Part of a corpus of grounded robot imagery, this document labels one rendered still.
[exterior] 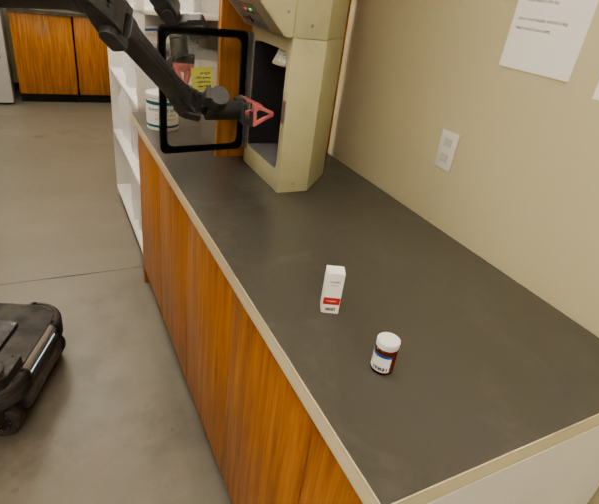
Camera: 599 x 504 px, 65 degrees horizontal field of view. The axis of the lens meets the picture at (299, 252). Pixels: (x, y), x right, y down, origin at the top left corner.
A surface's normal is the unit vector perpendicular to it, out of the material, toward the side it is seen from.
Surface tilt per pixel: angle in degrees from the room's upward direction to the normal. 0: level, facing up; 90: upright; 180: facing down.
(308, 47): 90
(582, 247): 90
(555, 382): 0
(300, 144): 90
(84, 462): 0
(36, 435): 0
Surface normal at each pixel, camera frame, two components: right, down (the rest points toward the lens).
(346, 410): 0.12, -0.87
